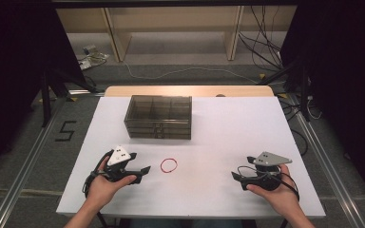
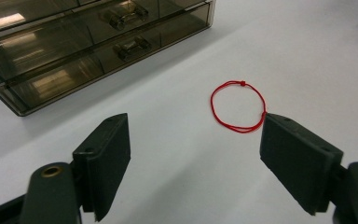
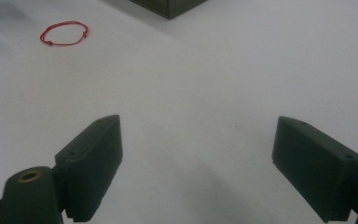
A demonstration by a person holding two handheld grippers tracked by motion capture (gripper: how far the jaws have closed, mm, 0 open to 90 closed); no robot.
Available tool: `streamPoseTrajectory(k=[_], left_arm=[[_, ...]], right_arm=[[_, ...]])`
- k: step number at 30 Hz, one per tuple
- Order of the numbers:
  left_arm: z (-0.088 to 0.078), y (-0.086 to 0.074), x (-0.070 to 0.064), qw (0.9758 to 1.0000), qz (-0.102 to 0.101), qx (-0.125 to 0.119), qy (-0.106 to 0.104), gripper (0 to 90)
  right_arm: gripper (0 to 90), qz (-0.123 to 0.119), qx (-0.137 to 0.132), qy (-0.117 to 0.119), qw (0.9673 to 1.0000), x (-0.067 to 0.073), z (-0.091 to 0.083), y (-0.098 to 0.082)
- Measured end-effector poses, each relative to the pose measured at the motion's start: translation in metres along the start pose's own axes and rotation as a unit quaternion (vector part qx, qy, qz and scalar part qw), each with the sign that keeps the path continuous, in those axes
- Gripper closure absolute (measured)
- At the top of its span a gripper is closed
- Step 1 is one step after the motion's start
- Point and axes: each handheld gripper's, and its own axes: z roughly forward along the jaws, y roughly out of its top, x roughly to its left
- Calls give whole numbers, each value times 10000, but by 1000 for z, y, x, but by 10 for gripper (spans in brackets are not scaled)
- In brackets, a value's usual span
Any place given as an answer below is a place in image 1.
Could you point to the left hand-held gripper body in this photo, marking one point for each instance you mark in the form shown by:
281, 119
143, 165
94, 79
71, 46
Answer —
118, 155

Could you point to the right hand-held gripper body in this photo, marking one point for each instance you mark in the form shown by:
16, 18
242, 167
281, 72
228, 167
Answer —
271, 159

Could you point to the red rubber band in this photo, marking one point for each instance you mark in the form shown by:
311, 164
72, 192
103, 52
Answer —
161, 166

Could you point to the smoky transparent drawer box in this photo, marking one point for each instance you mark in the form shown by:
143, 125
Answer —
158, 109

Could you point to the person's left hand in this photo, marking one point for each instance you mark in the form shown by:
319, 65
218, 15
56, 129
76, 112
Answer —
103, 190

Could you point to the person's right hand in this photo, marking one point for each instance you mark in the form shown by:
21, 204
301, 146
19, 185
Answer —
282, 196

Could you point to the black metal stand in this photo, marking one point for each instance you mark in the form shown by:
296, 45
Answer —
303, 91
46, 101

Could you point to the wooden table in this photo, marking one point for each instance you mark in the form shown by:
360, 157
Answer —
187, 91

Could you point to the black curtain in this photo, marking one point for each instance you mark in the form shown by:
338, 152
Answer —
348, 79
9, 79

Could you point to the beige wooden shelf unit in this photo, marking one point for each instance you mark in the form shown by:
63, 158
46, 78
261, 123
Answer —
171, 19

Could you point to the aluminium floor rail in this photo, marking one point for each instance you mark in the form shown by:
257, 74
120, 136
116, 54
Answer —
22, 177
329, 171

